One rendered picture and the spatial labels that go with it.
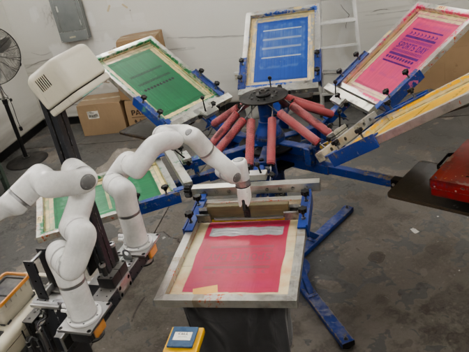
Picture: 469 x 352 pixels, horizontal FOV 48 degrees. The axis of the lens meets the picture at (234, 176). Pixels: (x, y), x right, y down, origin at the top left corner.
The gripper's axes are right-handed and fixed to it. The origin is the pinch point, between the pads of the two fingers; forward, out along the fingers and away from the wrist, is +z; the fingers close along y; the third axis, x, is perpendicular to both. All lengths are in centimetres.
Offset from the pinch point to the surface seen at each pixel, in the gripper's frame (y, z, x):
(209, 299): 61, 2, -5
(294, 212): 3.7, -0.6, 23.5
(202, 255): 27.3, 5.8, -17.6
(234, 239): 14.6, 5.9, -4.8
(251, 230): 9.1, 5.2, 2.5
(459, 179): -6, -8, 97
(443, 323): -31, 102, 96
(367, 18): -412, 9, 67
